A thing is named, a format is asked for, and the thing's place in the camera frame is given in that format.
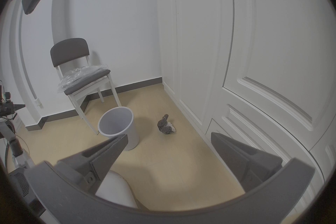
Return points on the white trash bin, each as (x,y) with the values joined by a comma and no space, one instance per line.
(131,133)

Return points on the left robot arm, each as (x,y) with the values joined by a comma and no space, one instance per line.
(15,145)

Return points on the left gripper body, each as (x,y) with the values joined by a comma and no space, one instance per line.
(5,108)

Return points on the clear plastic bag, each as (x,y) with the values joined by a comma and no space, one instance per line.
(78,74)

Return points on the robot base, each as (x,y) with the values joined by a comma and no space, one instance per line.
(115,191)

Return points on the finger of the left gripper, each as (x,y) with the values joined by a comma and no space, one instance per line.
(18,107)

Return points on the white chair with grey cushions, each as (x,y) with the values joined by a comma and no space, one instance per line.
(69,52)

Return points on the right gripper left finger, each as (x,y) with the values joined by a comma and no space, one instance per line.
(105,158)

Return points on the white wall socket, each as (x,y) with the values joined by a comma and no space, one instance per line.
(38,102)

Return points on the white wardrobe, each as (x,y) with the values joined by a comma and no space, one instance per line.
(262,47)

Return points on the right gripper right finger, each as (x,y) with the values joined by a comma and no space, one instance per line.
(236,157)

